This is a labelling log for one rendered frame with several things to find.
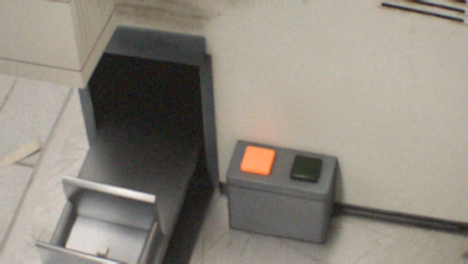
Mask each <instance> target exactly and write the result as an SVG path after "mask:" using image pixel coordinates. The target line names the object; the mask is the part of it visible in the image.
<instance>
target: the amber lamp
mask: <svg viewBox="0 0 468 264"><path fill-rule="evenodd" d="M274 155H275V152H274V150H268V149H265V150H263V149H258V148H253V147H248V148H247V151H246V154H245V157H244V160H243V162H242V170H245V171H250V172H254V173H258V174H264V175H268V174H269V171H270V169H271V165H272V161H273V157H274Z"/></svg>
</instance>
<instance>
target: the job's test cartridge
mask: <svg viewBox="0 0 468 264"><path fill-rule="evenodd" d="M116 21H117V20H116V16H115V7H114V0H0V74H4V75H12V76H15V77H19V78H23V79H33V80H37V81H41V82H49V83H52V84H60V85H63V86H66V85H68V86H72V87H75V88H80V89H84V87H85V85H86V84H87V83H88V81H89V78H90V77H91V75H92V73H93V72H94V68H95V66H96V64H97V63H98V62H99V59H100V57H101V55H102V53H103V52H104V50H105V48H106V47H107V45H108V43H109V40H110V37H111V35H112V34H113V33H114V31H115V29H116V27H117V24H116Z"/></svg>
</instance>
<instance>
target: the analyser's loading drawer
mask: <svg viewBox="0 0 468 264"><path fill-rule="evenodd" d="M205 141H206V137H205V125H204V114H203V104H202V99H195V98H190V97H185V96H180V95H175V94H166V93H161V92H157V91H152V90H143V89H134V88H130V87H125V86H120V85H116V87H115V89H114V92H113V94H112V98H111V100H110V101H109V104H108V106H107V108H106V110H105V112H104V115H103V117H102V120H101V122H100V124H99V127H98V129H97V130H96V133H95V135H94V138H93V140H92V143H91V145H90V147H89V149H88V153H87V155H86V156H85V158H84V162H83V164H82V166H81V168H80V170H79V175H78V176H77V177H74V176H70V175H63V177H62V179H63V185H64V192H65V196H66V200H67V203H65V205H64V210H63V211H62V213H61V215H60V218H59V220H58V224H57V226H56V228H55V230H54V233H53V236H52V239H51V241H50V243H48V242H44V241H36V243H35V246H36V247H37V248H38V252H39V255H40V257H41V260H42V263H43V264H161V263H162V260H163V259H164V258H163V256H164V254H165V251H166V248H167V246H168V244H169V240H170V236H171V234H172V232H173V229H174V226H175V225H176V218H177V216H178V214H179V212H180V209H181V206H182V203H183V200H184V199H185V197H186V191H187V188H188V185H189V183H190V181H191V177H192V175H193V172H194V170H195V168H196V163H197V161H198V159H199V156H200V153H201V150H202V148H203V145H204V144H205ZM99 244H100V245H103V246H108V247H109V251H108V255H107V256H99V255H97V253H96V251H97V250H98V245H99Z"/></svg>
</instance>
